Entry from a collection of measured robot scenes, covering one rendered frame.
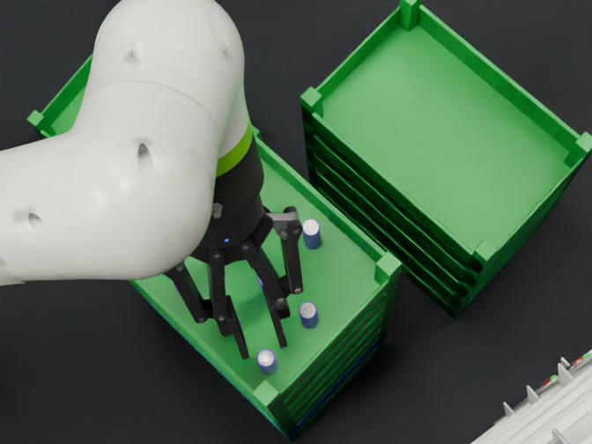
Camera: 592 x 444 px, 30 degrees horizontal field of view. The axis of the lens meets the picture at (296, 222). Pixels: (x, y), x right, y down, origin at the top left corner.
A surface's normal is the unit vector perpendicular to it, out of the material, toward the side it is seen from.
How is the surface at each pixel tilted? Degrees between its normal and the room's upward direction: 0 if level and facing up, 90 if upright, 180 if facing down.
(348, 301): 0
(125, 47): 29
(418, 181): 0
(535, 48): 0
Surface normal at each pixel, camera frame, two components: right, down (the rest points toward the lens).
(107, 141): -0.15, -0.64
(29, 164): -0.44, -0.56
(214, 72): 0.79, -0.23
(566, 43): -0.04, -0.25
